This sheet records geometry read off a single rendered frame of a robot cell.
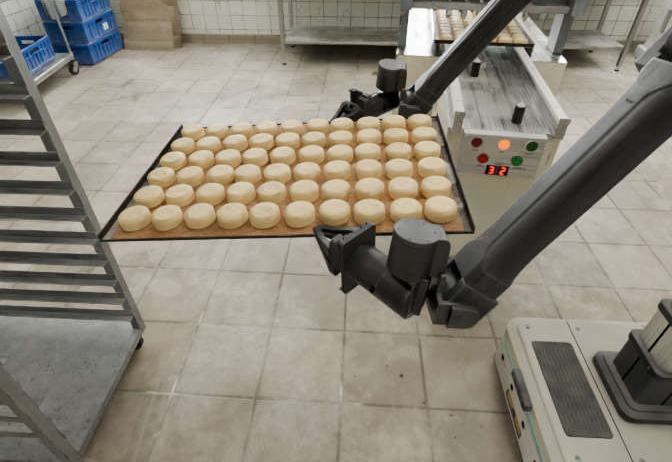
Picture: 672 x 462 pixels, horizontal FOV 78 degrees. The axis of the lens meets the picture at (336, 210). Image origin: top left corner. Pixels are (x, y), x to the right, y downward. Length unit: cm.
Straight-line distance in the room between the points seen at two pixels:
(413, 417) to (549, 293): 88
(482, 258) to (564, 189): 12
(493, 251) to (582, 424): 96
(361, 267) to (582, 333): 116
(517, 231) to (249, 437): 123
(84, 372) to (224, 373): 46
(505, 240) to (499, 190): 96
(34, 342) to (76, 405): 35
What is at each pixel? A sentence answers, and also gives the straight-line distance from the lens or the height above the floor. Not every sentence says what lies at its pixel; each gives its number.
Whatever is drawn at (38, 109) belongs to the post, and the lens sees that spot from 125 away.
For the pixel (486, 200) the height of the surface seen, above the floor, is 58.
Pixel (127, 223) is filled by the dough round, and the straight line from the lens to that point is 76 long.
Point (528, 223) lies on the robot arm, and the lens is 53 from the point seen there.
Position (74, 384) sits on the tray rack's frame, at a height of 15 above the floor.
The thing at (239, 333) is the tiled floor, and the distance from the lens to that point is 179.
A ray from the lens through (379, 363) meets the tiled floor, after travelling 168.
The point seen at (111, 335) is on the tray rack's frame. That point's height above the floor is 15.
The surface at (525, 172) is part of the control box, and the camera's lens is 143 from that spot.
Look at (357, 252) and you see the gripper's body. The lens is 58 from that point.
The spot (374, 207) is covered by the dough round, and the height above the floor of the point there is 102.
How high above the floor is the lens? 142
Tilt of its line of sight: 38 degrees down
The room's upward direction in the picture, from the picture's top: straight up
